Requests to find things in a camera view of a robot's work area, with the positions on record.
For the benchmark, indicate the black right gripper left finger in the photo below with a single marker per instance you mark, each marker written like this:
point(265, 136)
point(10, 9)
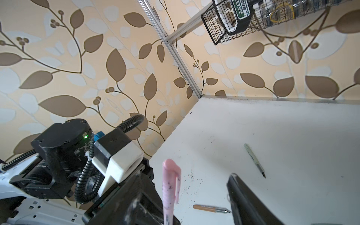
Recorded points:
point(134, 201)

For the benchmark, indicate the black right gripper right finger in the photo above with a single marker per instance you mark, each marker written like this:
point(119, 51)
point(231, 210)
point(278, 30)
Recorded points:
point(246, 207)

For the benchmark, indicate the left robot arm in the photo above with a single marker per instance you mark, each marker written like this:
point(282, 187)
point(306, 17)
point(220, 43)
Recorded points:
point(34, 183)

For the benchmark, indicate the brown pen uncapped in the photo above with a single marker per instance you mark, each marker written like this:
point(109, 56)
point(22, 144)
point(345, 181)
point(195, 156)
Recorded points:
point(211, 209)

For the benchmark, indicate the green pen uncapped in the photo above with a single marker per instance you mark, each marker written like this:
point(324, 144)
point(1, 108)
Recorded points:
point(255, 160)

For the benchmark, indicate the black tool in basket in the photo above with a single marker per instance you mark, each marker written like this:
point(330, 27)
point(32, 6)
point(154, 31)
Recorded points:
point(235, 15)

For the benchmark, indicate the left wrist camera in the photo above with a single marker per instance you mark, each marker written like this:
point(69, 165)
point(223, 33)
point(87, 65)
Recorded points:
point(116, 157)

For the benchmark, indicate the black wire basket centre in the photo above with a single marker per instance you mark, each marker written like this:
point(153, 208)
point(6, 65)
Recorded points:
point(268, 14)

